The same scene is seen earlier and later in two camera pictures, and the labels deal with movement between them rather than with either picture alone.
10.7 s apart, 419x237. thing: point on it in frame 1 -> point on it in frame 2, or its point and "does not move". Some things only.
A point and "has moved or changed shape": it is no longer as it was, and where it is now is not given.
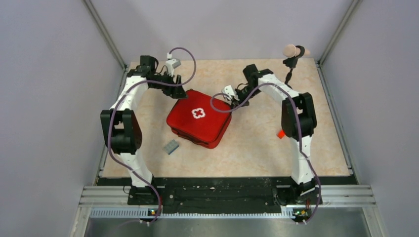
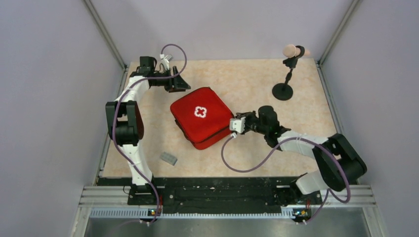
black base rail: [223, 195] does not move
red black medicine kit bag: [192, 118] has moved or changed shape
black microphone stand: [293, 53] does not move
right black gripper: [235, 102] -> [240, 114]
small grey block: [171, 147] -> [168, 158]
